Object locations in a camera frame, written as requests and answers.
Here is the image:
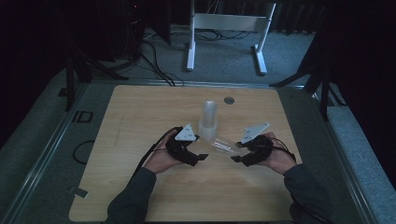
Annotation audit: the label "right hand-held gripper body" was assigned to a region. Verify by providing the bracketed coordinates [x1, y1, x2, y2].
[239, 121, 276, 166]

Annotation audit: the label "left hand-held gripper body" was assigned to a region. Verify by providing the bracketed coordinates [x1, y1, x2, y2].
[164, 123, 201, 165]

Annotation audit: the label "single clear plastic cup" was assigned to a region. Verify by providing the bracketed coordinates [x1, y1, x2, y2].
[210, 135, 248, 157]

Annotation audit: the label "stack of translucent plastic cups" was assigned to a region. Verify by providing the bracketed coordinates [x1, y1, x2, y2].
[198, 99, 219, 143]

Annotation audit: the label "person's left hand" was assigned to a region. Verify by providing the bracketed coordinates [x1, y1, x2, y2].
[144, 137, 185, 175]

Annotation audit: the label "person's right hand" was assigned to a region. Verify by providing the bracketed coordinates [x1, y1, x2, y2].
[262, 132, 297, 175]

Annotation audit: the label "black tripod stand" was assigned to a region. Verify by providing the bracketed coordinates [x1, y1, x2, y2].
[268, 40, 348, 123]
[63, 31, 130, 113]

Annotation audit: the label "grey tape piece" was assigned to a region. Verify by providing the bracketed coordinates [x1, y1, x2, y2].
[68, 185, 90, 199]

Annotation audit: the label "white metal stand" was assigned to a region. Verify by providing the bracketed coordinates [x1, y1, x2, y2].
[185, 0, 277, 77]

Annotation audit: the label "dark equipment rack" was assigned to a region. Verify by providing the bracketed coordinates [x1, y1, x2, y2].
[117, 0, 148, 61]

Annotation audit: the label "dark curtain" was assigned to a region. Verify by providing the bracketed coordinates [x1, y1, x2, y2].
[273, 0, 326, 35]

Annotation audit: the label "right hand-held gripper cable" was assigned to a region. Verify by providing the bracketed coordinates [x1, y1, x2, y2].
[270, 136, 332, 224]

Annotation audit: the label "hand-held gripper cable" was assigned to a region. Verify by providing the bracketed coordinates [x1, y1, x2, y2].
[132, 125, 185, 181]
[270, 136, 332, 224]

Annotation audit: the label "left hand-held gripper cable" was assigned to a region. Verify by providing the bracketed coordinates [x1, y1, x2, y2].
[132, 125, 185, 181]

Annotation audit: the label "metal floor rail frame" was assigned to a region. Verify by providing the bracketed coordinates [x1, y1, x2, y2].
[0, 78, 379, 224]

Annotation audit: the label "black floor cables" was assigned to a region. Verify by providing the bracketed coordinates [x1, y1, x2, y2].
[136, 37, 185, 88]

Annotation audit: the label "black looped floor cable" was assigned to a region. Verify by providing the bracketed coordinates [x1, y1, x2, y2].
[72, 139, 96, 165]

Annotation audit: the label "black cables under white stand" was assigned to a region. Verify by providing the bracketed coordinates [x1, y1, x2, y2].
[170, 27, 254, 42]

